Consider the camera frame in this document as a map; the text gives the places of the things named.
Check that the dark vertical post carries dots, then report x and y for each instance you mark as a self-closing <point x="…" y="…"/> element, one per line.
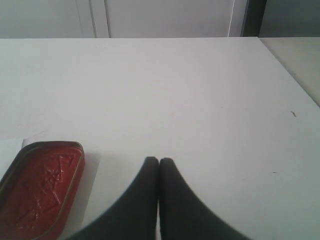
<point x="253" y="17"/>

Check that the white paper sheet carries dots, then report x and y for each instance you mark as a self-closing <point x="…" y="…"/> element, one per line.
<point x="8" y="151"/>

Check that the red ink pad tin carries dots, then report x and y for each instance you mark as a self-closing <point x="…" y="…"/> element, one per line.
<point x="38" y="189"/>

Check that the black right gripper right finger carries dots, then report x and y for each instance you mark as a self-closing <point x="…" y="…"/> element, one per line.
<point x="183" y="216"/>

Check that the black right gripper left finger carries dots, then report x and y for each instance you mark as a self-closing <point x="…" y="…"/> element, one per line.
<point x="134" y="215"/>

